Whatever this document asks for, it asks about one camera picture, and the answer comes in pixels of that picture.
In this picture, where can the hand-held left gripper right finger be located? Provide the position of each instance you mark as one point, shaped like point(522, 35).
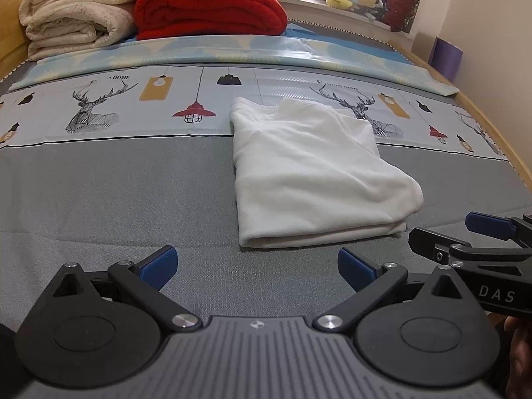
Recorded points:
point(355, 270)

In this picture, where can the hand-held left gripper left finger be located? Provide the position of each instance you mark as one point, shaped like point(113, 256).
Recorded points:
point(160, 268)

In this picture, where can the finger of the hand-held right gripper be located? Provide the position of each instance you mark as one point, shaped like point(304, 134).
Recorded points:
point(488, 224)
point(432, 243)

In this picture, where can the white long-sleeve shirt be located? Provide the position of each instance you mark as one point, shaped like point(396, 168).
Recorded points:
point(316, 174)

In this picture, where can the person's right hand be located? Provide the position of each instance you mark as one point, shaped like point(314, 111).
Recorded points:
point(519, 357)

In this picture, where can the grey deer print bed sheet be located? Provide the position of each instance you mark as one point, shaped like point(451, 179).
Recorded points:
point(124, 183)

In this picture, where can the purple box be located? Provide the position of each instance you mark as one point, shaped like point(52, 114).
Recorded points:
point(447, 60)

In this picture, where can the blue cloth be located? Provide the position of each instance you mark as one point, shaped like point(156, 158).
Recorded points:
point(341, 37)

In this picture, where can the red cushion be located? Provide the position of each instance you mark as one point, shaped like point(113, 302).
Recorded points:
point(401, 6)

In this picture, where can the striped plush doll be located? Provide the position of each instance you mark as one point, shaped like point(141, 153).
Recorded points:
point(368, 0)

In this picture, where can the cream sherpa blanket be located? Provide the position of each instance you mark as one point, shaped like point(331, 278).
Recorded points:
point(79, 29)

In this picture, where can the white windowsill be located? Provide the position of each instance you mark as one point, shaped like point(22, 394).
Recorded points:
point(324, 12)

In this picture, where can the red folded blanket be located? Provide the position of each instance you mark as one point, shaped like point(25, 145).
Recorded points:
point(212, 8)

